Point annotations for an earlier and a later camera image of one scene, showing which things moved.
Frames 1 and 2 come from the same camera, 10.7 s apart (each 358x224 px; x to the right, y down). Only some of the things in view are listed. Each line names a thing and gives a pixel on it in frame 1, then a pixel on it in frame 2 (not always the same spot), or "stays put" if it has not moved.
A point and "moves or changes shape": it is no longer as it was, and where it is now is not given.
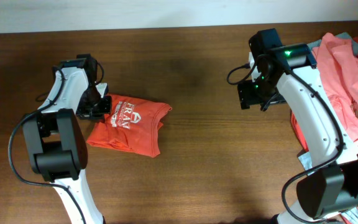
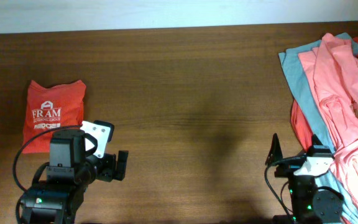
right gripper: [247, 96] to [288, 167]
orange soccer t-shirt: [133, 126] moves or changes shape
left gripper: [98, 115] to [109, 172]
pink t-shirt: [341, 76] stays put
